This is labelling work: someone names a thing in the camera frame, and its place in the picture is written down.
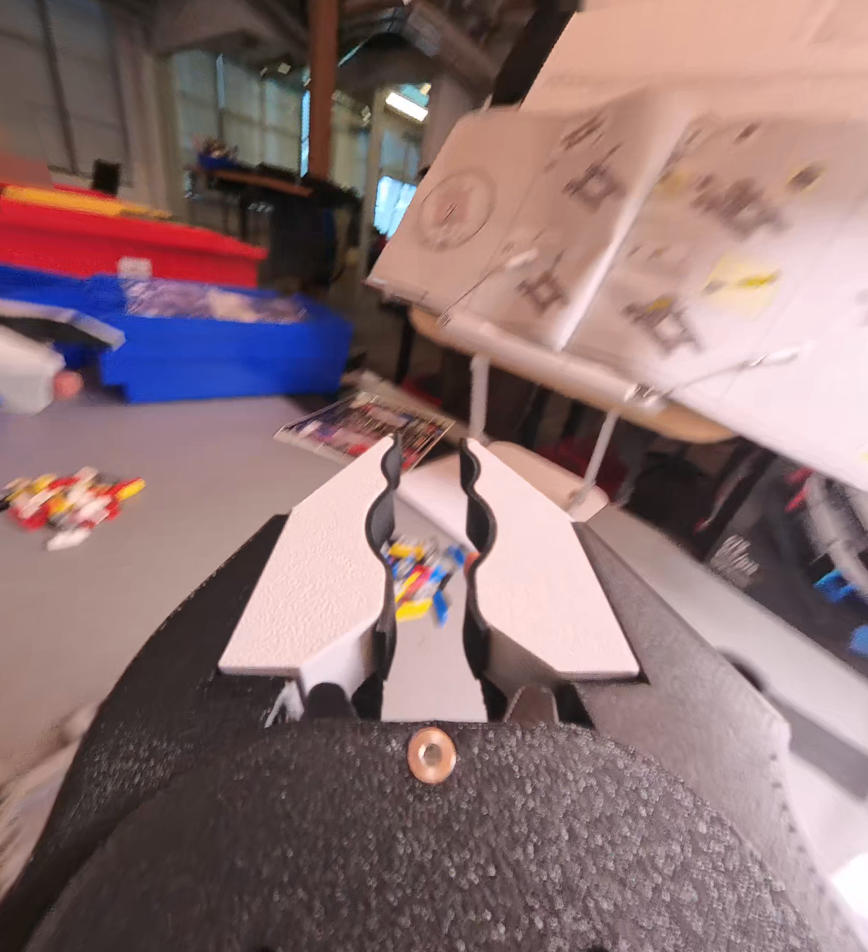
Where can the red plastic bin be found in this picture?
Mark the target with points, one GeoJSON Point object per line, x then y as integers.
{"type": "Point", "coordinates": [106, 245]}

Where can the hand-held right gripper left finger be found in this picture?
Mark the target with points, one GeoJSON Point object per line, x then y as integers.
{"type": "Point", "coordinates": [315, 587]}

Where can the lego sticker sheet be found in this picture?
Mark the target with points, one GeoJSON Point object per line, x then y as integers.
{"type": "Point", "coordinates": [352, 431]}

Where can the brown column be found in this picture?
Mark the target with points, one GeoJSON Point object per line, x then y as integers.
{"type": "Point", "coordinates": [322, 89]}

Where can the white book stand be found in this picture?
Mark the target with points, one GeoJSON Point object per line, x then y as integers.
{"type": "Point", "coordinates": [553, 357]}

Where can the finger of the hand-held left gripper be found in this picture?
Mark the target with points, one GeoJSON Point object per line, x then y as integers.
{"type": "Point", "coordinates": [32, 316]}

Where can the lego set box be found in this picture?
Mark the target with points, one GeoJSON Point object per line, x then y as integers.
{"type": "Point", "coordinates": [813, 565]}

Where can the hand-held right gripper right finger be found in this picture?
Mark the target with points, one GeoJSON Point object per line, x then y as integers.
{"type": "Point", "coordinates": [553, 595]}

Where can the pile of mixed lego pieces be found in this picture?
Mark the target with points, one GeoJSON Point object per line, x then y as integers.
{"type": "Point", "coordinates": [415, 580]}

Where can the lego instruction booklet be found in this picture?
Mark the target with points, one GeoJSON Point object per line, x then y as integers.
{"type": "Point", "coordinates": [701, 223]}

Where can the wooden work table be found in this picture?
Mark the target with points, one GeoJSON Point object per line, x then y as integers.
{"type": "Point", "coordinates": [255, 178]}

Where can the person's left hand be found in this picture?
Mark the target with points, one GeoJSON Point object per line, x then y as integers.
{"type": "Point", "coordinates": [69, 384]}

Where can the pile of red white lego pieces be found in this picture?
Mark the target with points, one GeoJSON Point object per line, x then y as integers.
{"type": "Point", "coordinates": [69, 502]}

